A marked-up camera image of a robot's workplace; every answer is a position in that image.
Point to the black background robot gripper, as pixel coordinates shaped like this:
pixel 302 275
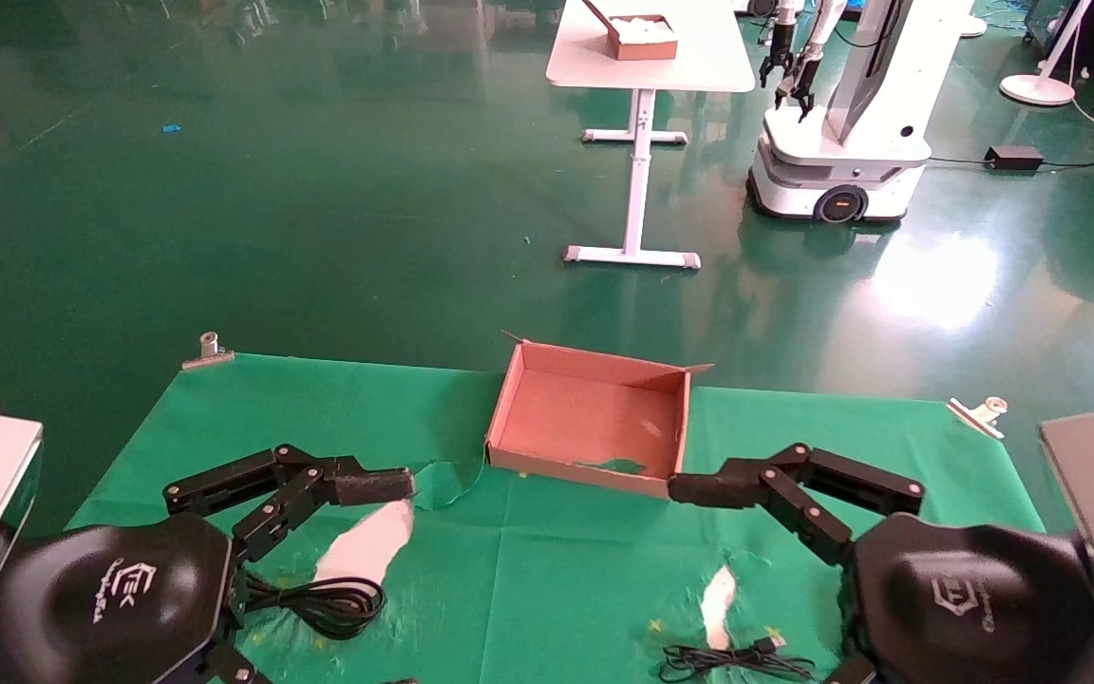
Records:
pixel 799 84
pixel 778 59

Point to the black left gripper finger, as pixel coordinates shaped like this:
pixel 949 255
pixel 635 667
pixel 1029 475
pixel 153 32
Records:
pixel 300 475
pixel 235 667

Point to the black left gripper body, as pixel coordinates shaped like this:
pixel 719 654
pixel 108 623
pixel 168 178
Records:
pixel 110 589

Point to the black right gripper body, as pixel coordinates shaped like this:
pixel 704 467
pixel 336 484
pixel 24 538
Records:
pixel 974 598

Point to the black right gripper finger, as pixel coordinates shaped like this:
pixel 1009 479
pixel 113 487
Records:
pixel 794 480
pixel 851 671

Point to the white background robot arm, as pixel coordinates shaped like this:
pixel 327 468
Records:
pixel 787 17
pixel 830 24

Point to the small brown cardboard box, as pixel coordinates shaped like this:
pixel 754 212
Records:
pixel 642 50

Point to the open brown cardboard box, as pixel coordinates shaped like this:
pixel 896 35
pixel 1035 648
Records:
pixel 585 418

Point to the white height-adjustable table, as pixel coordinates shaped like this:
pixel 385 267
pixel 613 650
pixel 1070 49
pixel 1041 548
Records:
pixel 699 57

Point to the white wheeled background robot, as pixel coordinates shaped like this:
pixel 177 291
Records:
pixel 822 161

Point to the white packing material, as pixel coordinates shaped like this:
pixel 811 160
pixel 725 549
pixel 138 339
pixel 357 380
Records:
pixel 647 28

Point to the metal cloth clip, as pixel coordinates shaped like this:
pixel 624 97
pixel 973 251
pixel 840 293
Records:
pixel 974 415
pixel 208 357

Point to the white round base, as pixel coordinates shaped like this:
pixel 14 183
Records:
pixel 972 27

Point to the black power adapter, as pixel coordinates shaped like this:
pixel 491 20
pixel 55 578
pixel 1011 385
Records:
pixel 1014 158

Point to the white floor stand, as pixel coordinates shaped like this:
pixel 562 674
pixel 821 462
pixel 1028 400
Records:
pixel 1038 89

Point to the green table cloth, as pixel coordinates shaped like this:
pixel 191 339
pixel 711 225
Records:
pixel 556 570

